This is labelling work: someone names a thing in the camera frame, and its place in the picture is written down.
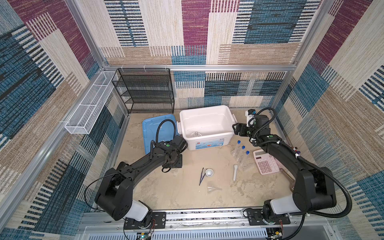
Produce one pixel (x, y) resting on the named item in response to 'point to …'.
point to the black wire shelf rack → (145, 90)
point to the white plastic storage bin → (207, 127)
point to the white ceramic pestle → (235, 172)
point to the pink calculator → (266, 162)
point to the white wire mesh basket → (87, 113)
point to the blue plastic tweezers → (202, 176)
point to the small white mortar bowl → (209, 172)
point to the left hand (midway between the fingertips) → (176, 162)
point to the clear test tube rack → (244, 158)
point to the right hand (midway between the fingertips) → (238, 127)
